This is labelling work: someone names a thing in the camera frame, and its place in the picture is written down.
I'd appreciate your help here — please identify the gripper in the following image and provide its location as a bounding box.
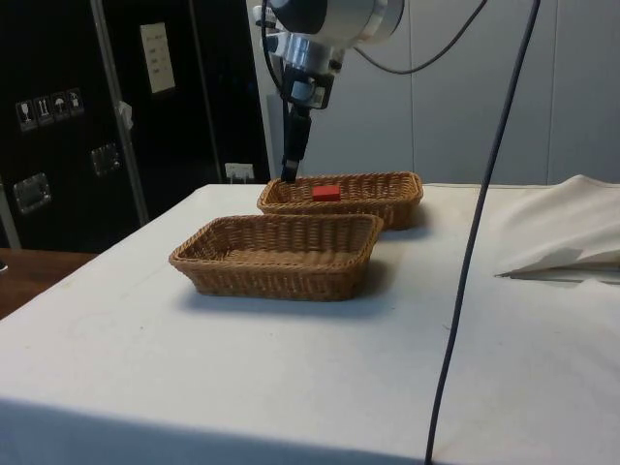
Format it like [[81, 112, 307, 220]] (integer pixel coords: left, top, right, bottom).
[[281, 66, 336, 185]]

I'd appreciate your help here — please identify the brown wicker basket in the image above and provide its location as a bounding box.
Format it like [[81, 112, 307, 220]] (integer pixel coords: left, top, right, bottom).
[[168, 213, 386, 303], [256, 170, 424, 232]]

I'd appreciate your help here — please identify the white socket box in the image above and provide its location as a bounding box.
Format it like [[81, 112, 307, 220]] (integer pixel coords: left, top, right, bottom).
[[224, 163, 255, 184]]

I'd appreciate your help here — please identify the black cabinet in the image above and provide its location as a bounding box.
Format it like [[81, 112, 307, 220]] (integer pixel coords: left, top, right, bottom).
[[0, 0, 271, 254]]

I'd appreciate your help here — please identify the black cable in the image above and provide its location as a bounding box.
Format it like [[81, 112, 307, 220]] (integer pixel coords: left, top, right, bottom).
[[260, 0, 294, 107], [353, 0, 489, 77], [423, 0, 543, 464]]

